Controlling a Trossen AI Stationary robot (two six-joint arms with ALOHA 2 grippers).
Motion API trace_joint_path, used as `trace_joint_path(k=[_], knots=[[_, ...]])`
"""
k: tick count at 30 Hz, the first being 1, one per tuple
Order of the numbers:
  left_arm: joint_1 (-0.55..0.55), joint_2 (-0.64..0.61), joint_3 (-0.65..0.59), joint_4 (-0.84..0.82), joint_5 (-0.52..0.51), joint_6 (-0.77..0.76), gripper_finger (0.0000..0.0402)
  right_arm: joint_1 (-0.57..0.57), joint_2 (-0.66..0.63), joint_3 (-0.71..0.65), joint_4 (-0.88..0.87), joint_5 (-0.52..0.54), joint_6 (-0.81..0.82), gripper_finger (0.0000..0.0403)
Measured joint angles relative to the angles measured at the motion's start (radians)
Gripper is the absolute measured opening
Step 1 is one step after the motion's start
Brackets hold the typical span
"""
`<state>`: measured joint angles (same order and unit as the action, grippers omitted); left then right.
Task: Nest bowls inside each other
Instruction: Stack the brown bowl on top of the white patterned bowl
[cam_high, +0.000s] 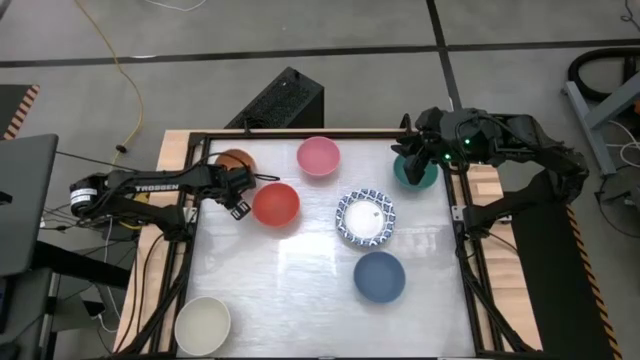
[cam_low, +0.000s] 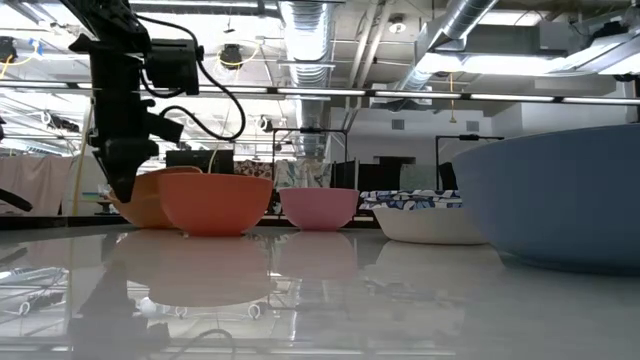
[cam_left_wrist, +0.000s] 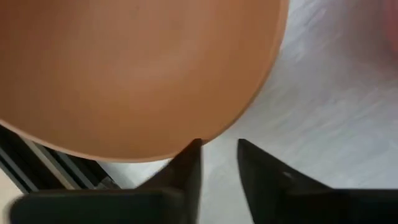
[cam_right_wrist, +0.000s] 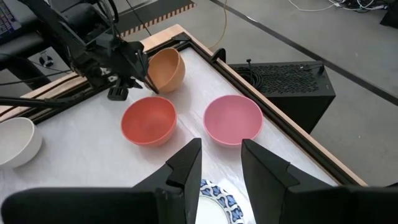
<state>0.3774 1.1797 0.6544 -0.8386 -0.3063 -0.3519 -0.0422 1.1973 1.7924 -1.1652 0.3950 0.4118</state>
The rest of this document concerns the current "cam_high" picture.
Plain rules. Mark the black floor plug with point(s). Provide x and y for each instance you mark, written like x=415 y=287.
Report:
x=121 y=148

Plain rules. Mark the black perforated tower case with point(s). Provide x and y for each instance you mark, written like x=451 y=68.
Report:
x=280 y=100

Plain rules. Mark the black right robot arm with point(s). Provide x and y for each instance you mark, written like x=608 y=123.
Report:
x=550 y=145

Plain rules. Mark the orange bowl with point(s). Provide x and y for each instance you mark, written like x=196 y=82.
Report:
x=232 y=159

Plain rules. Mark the green bowl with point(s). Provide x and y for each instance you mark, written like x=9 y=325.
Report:
x=432 y=172

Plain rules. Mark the blue bowl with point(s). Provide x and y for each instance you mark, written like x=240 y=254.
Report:
x=379 y=276

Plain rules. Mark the black desk stand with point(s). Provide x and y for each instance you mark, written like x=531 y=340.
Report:
x=75 y=260

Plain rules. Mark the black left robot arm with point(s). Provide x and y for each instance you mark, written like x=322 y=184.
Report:
x=155 y=188

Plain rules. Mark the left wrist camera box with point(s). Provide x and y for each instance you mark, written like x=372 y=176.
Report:
x=240 y=210

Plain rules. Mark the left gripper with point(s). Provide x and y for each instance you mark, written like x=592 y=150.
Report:
x=232 y=182

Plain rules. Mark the small hazard-striped black mat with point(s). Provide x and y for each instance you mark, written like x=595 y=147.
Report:
x=12 y=107

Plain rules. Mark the red bowl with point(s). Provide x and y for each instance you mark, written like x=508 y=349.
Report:
x=276 y=205

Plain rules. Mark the grey metal stand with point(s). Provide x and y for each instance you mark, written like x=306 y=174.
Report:
x=585 y=125

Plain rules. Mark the cream bowl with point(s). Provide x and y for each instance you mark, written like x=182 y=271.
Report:
x=202 y=325

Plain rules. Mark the black table clamp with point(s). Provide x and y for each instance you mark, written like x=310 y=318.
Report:
x=246 y=125
x=406 y=122

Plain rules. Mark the black metal table frame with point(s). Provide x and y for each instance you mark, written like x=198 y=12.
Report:
x=325 y=135

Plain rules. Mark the large hazard-striped black mat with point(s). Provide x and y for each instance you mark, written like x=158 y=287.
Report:
x=555 y=290

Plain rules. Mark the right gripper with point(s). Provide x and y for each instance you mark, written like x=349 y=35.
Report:
x=440 y=130

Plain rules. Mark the pink bowl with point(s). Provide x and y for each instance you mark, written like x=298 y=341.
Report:
x=318 y=156

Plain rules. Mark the grey flat panel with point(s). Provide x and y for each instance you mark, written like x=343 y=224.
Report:
x=25 y=200

